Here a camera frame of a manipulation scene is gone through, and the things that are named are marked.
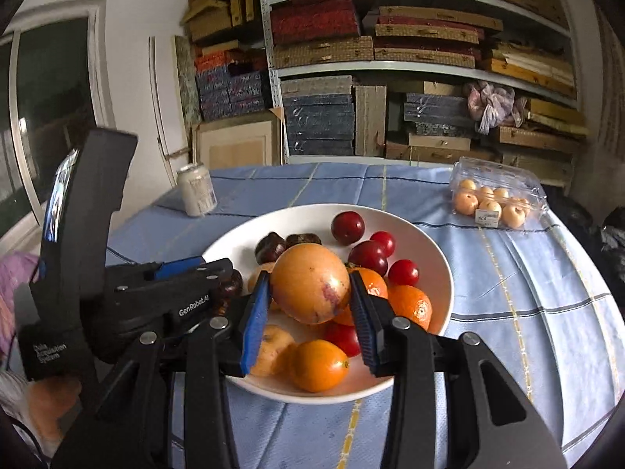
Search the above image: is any dark red plum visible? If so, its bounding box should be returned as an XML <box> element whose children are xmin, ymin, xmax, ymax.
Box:
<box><xmin>348</xmin><ymin>240</ymin><xmax>389</xmax><ymax>274</ymax></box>
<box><xmin>331</xmin><ymin>211</ymin><xmax>365</xmax><ymax>245</ymax></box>

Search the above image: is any large sliding window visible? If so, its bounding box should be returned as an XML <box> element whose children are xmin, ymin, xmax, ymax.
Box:
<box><xmin>0</xmin><ymin>0</ymin><xmax>115</xmax><ymax>255</ymax></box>

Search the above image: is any clear plastic clamshell box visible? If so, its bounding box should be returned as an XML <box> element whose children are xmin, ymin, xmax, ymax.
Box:
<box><xmin>449</xmin><ymin>156</ymin><xmax>548</xmax><ymax>230</ymax></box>

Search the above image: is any orange mandarin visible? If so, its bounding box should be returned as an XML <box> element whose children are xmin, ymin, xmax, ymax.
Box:
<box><xmin>348</xmin><ymin>266</ymin><xmax>389</xmax><ymax>299</ymax></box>
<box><xmin>388</xmin><ymin>285</ymin><xmax>433</xmax><ymax>331</ymax></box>

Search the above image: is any red cherry tomato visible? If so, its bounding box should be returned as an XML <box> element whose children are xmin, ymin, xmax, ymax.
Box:
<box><xmin>388</xmin><ymin>259</ymin><xmax>420</xmax><ymax>286</ymax></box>
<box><xmin>325</xmin><ymin>323</ymin><xmax>362</xmax><ymax>357</ymax></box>
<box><xmin>370</xmin><ymin>231</ymin><xmax>396</xmax><ymax>257</ymax></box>

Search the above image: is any shelf of stacked boxes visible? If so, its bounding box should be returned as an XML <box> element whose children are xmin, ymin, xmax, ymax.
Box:
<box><xmin>264</xmin><ymin>0</ymin><xmax>591</xmax><ymax>167</ymax></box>

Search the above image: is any black jacket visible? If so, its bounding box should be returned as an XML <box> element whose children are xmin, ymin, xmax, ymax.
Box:
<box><xmin>542</xmin><ymin>183</ymin><xmax>625</xmax><ymax>255</ymax></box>

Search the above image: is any stack of blue patterned boxes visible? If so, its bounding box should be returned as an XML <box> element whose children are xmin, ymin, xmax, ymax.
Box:
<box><xmin>194</xmin><ymin>54</ymin><xmax>271</xmax><ymax>123</ymax></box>

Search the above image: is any brick patterned curtain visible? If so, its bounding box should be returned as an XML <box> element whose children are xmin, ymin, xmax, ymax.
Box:
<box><xmin>593</xmin><ymin>0</ymin><xmax>625</xmax><ymax>157</ymax></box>

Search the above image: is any pile of yellow cardboard boxes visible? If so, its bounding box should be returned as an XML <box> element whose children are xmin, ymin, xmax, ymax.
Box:
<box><xmin>182</xmin><ymin>0</ymin><xmax>267</xmax><ymax>57</ymax></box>

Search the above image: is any silver drink can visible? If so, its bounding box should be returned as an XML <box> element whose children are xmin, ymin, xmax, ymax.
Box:
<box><xmin>176</xmin><ymin>163</ymin><xmax>218</xmax><ymax>217</ymax></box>

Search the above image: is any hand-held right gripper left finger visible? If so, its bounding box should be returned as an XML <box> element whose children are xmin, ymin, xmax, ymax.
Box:
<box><xmin>51</xmin><ymin>270</ymin><xmax>273</xmax><ymax>469</ymax></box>

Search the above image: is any mottled green board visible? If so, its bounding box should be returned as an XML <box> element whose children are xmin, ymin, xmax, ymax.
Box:
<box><xmin>175</xmin><ymin>34</ymin><xmax>203</xmax><ymax>128</ymax></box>

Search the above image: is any person's left hand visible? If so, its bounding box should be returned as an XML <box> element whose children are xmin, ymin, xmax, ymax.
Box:
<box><xmin>27</xmin><ymin>376</ymin><xmax>83</xmax><ymax>455</ymax></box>

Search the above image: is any large yellow citrus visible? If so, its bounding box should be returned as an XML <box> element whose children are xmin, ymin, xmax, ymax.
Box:
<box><xmin>270</xmin><ymin>245</ymin><xmax>351</xmax><ymax>324</ymax></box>

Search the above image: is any cardboard box with wooden panel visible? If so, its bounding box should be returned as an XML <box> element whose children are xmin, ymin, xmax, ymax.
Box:
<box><xmin>192</xmin><ymin>107</ymin><xmax>286</xmax><ymax>172</ymax></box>

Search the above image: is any white metal shelving unit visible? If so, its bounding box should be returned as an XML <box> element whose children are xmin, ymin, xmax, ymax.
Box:
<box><xmin>256</xmin><ymin>0</ymin><xmax>582</xmax><ymax>167</ymax></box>

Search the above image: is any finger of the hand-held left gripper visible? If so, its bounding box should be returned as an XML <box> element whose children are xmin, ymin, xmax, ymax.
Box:
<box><xmin>166</xmin><ymin>258</ymin><xmax>235</xmax><ymax>295</ymax></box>
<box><xmin>154</xmin><ymin>255</ymin><xmax>208</xmax><ymax>280</ymax></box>

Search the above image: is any group of pale boxed peaches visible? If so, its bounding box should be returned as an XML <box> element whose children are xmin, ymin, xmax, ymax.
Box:
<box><xmin>453</xmin><ymin>178</ymin><xmax>530</xmax><ymax>229</ymax></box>

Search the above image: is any white plate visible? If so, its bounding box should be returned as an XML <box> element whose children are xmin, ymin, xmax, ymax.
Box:
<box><xmin>201</xmin><ymin>204</ymin><xmax>455</xmax><ymax>405</ymax></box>

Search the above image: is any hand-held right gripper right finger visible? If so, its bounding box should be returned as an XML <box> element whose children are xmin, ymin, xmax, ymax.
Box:
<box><xmin>348</xmin><ymin>270</ymin><xmax>571</xmax><ymax>469</ymax></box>

